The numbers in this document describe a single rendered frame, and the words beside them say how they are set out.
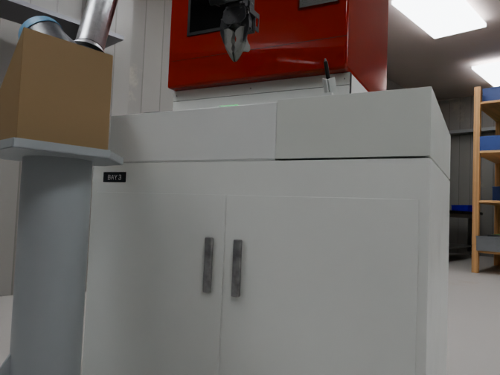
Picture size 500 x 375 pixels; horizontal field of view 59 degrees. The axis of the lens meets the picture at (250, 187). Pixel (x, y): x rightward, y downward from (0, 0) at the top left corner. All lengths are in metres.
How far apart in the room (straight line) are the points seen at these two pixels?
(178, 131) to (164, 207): 0.21
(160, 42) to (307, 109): 3.51
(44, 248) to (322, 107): 0.71
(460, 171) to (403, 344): 8.53
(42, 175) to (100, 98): 0.24
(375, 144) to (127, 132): 0.72
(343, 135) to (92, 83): 0.62
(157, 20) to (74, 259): 3.60
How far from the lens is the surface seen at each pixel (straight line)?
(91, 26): 1.47
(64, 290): 1.13
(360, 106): 1.03
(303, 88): 1.78
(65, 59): 1.16
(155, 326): 1.28
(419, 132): 0.99
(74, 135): 1.14
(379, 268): 0.99
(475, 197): 6.37
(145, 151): 1.30
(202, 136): 1.19
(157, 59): 4.42
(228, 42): 1.26
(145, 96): 4.25
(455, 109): 9.69
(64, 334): 1.16
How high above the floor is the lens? 0.70
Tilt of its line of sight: 3 degrees up
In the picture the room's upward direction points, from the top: 2 degrees clockwise
